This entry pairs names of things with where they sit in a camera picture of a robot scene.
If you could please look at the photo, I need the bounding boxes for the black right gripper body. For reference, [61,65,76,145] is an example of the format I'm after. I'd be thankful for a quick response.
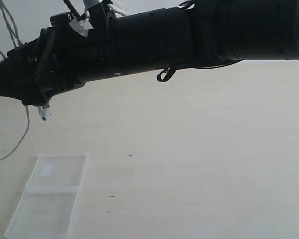
[0,24,87,107]

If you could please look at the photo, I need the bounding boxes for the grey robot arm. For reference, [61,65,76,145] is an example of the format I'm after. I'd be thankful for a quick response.
[0,0,299,106]

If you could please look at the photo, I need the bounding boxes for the clear plastic storage box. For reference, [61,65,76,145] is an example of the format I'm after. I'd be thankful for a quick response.
[4,152,89,239]

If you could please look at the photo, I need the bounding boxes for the white wired earphones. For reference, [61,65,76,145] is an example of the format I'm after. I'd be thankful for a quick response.
[0,0,52,161]

